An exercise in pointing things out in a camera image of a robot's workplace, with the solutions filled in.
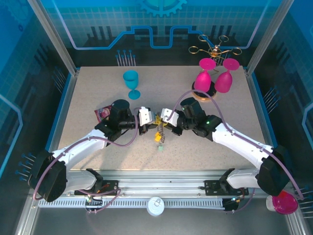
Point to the purple snack packet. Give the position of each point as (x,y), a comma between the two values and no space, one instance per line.
(101,113)

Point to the black keyring key bunch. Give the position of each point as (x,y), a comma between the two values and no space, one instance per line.
(160,147)

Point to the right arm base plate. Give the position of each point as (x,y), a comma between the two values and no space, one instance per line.
(212,187)

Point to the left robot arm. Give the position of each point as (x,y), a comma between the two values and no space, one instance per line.
(73,149)

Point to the white tin can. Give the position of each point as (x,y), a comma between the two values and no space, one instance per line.
(155,206)

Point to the pink plastic goblet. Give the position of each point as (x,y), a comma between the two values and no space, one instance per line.
(223,83)
(203,82)

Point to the teal plastic goblet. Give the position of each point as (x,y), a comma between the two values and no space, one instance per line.
(130,79)

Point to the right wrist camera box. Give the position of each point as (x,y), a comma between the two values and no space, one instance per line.
(170,115)

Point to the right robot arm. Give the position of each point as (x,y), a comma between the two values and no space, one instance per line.
(244,147)

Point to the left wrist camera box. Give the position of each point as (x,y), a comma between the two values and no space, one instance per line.
(145,117)

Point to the aluminium side rail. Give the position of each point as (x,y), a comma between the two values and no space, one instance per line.
(262,117)
(64,110)

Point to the aluminium mounting rail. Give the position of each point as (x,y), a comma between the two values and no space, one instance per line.
(159,181)

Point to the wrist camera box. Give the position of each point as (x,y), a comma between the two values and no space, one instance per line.
(170,115)
(145,117)

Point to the pink lidded white cup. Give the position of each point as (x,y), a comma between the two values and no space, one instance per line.
(284,205)

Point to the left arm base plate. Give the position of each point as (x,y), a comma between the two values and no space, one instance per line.
(110,187)

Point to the aluminium frame post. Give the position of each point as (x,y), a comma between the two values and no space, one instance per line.
(267,36)
(53,36)

